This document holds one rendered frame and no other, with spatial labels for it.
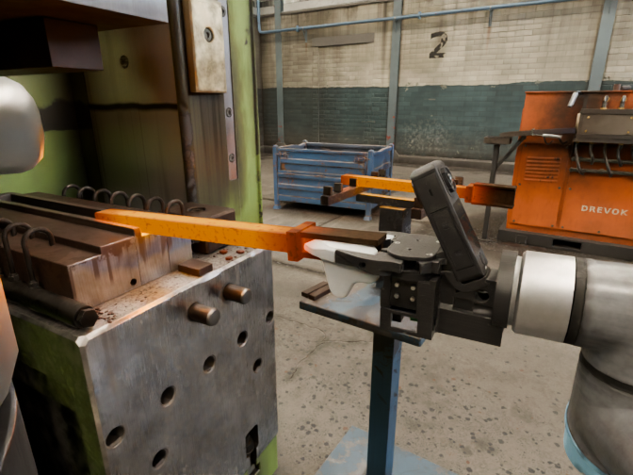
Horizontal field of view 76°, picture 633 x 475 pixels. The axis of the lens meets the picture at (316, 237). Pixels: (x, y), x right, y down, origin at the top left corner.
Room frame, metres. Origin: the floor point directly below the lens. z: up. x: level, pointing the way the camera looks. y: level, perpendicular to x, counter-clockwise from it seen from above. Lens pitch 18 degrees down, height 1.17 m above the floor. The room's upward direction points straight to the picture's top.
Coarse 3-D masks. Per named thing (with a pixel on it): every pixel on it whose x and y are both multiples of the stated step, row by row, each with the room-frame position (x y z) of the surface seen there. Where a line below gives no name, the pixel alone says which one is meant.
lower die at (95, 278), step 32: (32, 192) 0.82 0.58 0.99; (0, 224) 0.61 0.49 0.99; (32, 224) 0.59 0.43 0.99; (64, 224) 0.59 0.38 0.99; (96, 224) 0.58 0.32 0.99; (0, 256) 0.53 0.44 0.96; (32, 256) 0.49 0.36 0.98; (64, 256) 0.48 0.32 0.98; (96, 256) 0.49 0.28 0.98; (128, 256) 0.53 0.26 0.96; (160, 256) 0.57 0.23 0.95; (64, 288) 0.46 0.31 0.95; (96, 288) 0.48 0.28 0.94; (128, 288) 0.52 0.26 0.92
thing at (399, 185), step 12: (348, 180) 1.01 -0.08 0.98; (360, 180) 0.99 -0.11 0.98; (372, 180) 0.98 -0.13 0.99; (384, 180) 0.96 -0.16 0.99; (396, 180) 0.95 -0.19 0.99; (408, 180) 0.95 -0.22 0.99; (468, 192) 0.85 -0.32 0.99; (480, 192) 0.85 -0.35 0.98; (492, 192) 0.84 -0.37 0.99; (504, 192) 0.83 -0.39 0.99; (480, 204) 0.84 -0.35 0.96; (492, 204) 0.83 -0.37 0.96; (504, 204) 0.82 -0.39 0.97
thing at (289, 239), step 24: (96, 216) 0.60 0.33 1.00; (120, 216) 0.57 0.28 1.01; (144, 216) 0.56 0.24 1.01; (168, 216) 0.55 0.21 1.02; (216, 240) 0.49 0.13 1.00; (240, 240) 0.47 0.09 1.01; (264, 240) 0.45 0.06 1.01; (288, 240) 0.42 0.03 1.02; (336, 240) 0.41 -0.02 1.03; (360, 240) 0.40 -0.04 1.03; (384, 240) 0.40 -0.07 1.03
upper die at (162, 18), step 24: (0, 0) 0.50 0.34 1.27; (24, 0) 0.50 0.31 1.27; (48, 0) 0.50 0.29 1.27; (72, 0) 0.51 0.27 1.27; (96, 0) 0.54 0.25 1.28; (120, 0) 0.56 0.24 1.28; (144, 0) 0.60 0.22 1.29; (96, 24) 0.63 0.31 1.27; (120, 24) 0.63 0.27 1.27; (144, 24) 0.63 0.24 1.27
